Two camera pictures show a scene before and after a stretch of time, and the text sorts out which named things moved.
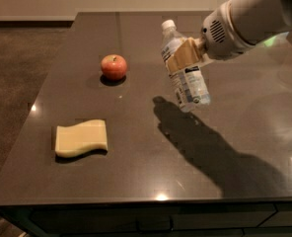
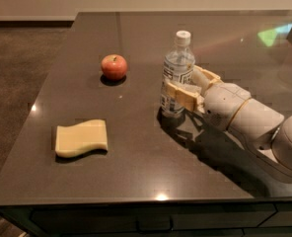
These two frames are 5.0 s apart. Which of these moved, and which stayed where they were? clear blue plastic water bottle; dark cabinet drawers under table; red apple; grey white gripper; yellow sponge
Moved: grey white gripper; clear blue plastic water bottle
Stayed: red apple; yellow sponge; dark cabinet drawers under table
